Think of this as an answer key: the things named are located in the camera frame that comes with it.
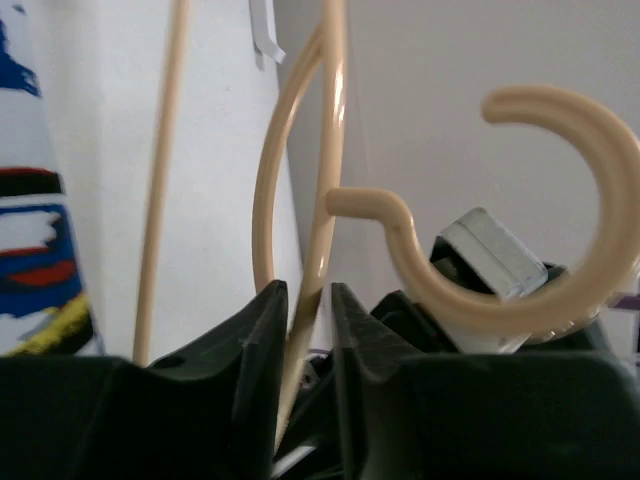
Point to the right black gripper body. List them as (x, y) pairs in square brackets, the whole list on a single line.
[(314, 418)]

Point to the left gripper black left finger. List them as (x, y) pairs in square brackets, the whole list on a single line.
[(205, 411)]

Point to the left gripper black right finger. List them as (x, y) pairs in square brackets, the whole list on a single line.
[(405, 414)]

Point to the blue white red patterned trousers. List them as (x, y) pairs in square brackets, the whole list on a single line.
[(44, 306)]

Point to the beige plastic clothes hanger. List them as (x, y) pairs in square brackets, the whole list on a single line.
[(605, 142)]

